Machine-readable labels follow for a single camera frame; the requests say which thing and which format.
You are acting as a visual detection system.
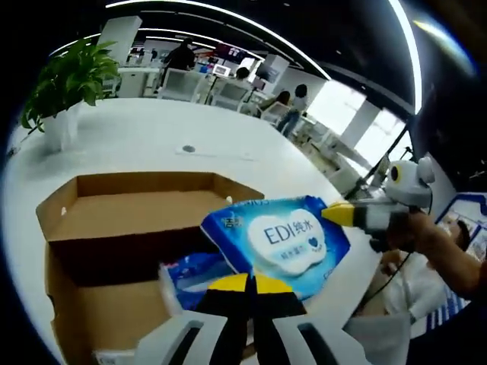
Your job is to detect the blue soft wet wipes pack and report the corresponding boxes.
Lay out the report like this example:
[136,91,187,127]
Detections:
[200,195,351,301]

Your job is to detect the blue framed display board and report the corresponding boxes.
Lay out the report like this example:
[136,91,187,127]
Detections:
[433,192,487,263]

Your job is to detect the white printed carton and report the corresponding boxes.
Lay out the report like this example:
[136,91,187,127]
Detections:
[92,348,136,365]

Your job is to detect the blue white striped board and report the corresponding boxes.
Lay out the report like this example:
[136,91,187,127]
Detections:
[425,294,473,330]

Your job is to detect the blue soft tissue pack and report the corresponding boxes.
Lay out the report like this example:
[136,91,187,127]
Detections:
[158,250,237,316]

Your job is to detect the person's right hand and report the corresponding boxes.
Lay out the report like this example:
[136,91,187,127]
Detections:
[390,211,450,254]

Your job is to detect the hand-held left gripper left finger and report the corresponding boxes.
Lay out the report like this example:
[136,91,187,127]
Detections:
[132,273,254,365]

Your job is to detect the green plant in white pot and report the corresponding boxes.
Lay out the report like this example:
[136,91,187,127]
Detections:
[19,36,122,154]

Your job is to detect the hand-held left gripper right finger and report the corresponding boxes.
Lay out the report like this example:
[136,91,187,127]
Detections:
[253,275,368,365]

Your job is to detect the right hand-held gripper cable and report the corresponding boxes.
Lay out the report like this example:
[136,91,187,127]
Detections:
[363,249,416,305]

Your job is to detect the red wall screen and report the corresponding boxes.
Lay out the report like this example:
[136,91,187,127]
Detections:
[216,42,248,62]

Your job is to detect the row of white office chairs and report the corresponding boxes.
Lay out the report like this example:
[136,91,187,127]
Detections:
[158,68,290,122]

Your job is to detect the cardboard shoe box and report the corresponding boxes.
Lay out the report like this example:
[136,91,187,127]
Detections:
[36,171,266,365]

